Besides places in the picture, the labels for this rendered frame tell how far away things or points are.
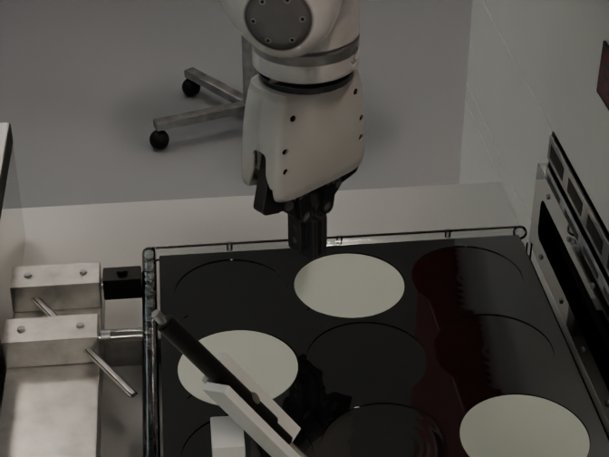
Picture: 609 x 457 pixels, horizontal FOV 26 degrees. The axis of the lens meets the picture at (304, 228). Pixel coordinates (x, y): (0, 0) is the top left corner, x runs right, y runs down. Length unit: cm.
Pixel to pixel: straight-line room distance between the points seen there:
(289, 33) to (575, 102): 40
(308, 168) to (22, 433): 31
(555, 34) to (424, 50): 245
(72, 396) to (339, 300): 25
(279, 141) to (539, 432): 30
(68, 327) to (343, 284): 25
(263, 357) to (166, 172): 205
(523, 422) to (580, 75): 33
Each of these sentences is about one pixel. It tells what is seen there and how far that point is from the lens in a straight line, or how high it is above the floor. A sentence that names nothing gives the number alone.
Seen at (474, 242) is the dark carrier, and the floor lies 90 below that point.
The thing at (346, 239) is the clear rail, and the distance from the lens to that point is 126.
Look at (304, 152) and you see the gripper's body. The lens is 104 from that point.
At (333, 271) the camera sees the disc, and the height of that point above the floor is 90.
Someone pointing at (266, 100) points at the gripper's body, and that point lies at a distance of 102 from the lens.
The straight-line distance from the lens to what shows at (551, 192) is 128.
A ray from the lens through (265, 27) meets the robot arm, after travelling 91.
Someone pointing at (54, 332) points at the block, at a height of 91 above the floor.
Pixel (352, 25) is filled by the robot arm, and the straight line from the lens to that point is 101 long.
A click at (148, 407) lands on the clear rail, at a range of 107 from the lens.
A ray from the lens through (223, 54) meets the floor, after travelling 370.
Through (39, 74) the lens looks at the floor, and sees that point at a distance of 365.
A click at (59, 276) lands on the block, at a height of 91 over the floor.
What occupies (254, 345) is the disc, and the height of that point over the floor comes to 90.
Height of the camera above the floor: 160
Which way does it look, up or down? 33 degrees down
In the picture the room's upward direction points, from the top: straight up
